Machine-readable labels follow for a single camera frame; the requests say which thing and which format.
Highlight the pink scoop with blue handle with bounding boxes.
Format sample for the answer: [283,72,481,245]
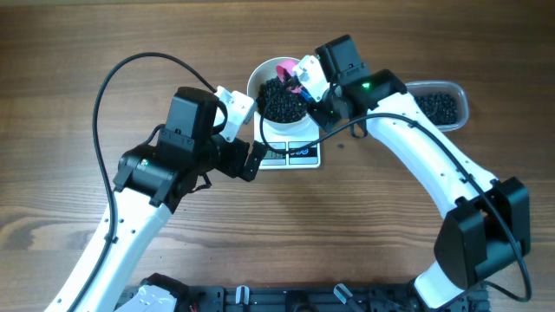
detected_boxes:
[276,59,313,102]

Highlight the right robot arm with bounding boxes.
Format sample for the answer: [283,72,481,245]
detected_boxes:
[294,35,532,311]

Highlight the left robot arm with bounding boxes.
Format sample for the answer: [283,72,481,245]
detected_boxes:
[48,87,266,311]

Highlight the white plastic bowl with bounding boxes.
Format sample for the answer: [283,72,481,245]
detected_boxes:
[247,57,319,137]

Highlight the black beans in bowl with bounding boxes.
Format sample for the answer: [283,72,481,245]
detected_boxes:
[256,76,307,124]

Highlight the white digital kitchen scale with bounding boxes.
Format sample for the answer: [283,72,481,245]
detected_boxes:
[254,112,321,170]

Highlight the clear container of black beans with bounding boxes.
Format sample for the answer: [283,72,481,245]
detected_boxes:
[406,81,469,132]

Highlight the black right camera cable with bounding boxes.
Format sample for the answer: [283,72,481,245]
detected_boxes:
[258,75,533,304]

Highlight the black camera cable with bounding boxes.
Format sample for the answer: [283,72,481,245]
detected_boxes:
[64,52,218,312]
[258,75,533,304]

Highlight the black left camera cable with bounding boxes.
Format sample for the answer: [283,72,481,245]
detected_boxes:
[64,52,218,312]

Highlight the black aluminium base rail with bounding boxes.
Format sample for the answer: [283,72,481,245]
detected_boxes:
[115,283,491,312]

